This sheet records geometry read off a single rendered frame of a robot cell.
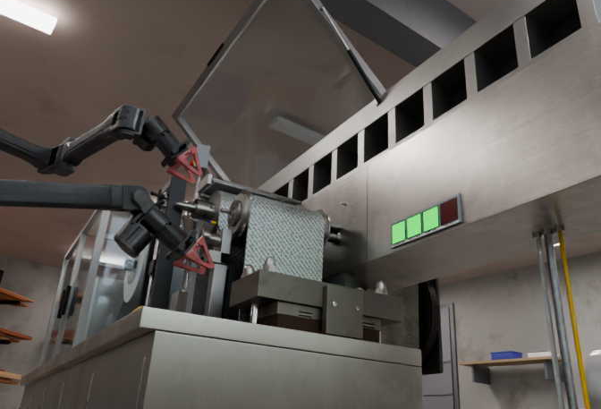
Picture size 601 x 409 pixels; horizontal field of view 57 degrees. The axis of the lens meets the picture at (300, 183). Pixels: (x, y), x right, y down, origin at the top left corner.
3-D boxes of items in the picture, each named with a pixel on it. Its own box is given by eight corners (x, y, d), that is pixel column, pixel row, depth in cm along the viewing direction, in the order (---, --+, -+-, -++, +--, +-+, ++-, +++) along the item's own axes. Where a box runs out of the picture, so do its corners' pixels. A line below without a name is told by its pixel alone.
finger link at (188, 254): (207, 276, 131) (178, 249, 129) (197, 282, 136) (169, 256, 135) (224, 255, 135) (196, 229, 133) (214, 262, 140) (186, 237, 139)
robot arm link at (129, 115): (49, 172, 171) (57, 141, 175) (67, 179, 175) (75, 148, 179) (119, 131, 143) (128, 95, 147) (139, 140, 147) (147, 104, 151)
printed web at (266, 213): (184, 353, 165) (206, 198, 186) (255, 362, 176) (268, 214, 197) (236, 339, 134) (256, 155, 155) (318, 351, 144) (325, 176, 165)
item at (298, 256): (241, 293, 139) (248, 224, 147) (319, 307, 150) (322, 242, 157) (241, 292, 139) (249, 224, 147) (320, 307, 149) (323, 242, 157)
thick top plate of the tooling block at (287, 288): (228, 307, 132) (231, 282, 135) (365, 329, 149) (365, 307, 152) (258, 295, 119) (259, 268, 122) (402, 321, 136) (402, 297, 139)
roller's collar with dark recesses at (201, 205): (189, 220, 176) (191, 201, 179) (207, 225, 178) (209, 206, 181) (196, 215, 171) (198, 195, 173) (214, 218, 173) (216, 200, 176)
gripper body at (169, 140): (175, 155, 146) (157, 133, 146) (164, 169, 155) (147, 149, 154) (192, 143, 150) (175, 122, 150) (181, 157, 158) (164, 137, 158)
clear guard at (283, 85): (178, 116, 255) (179, 116, 255) (243, 203, 256) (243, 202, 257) (285, -30, 170) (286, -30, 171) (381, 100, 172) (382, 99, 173)
